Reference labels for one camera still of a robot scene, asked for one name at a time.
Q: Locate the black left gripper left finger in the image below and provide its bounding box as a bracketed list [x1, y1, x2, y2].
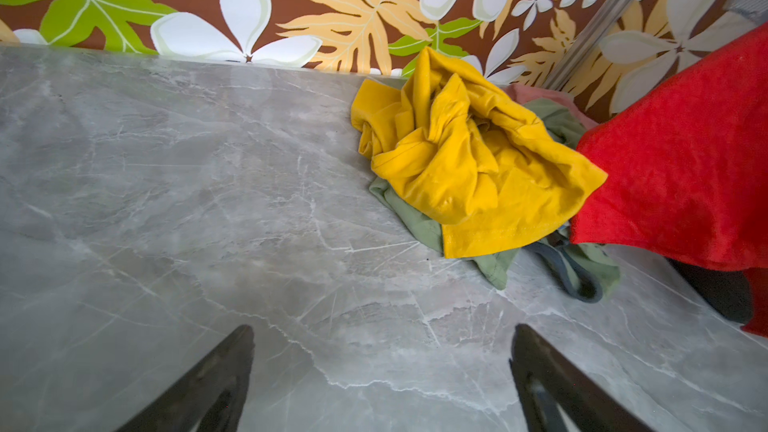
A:
[119, 324, 255, 431]

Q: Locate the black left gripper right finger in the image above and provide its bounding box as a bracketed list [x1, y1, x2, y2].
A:
[509, 324, 650, 431]

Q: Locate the red cloth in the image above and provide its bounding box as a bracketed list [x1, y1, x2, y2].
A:
[571, 27, 767, 336]

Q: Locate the yellow cloth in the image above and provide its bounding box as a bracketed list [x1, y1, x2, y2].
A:
[351, 49, 607, 258]

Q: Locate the pink cloth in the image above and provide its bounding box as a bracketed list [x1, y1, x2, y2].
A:
[503, 83, 598, 130]

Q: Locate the aluminium frame post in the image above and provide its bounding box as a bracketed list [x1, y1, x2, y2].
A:
[543, 0, 634, 90]

